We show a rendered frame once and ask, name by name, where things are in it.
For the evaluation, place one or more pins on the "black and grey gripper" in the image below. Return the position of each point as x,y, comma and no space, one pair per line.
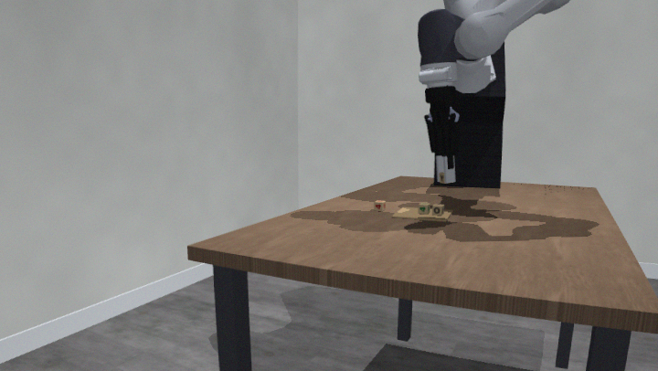
447,137

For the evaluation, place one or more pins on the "tan flat mat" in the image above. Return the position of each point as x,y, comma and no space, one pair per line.
412,213

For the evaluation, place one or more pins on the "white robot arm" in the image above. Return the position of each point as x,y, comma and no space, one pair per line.
481,34

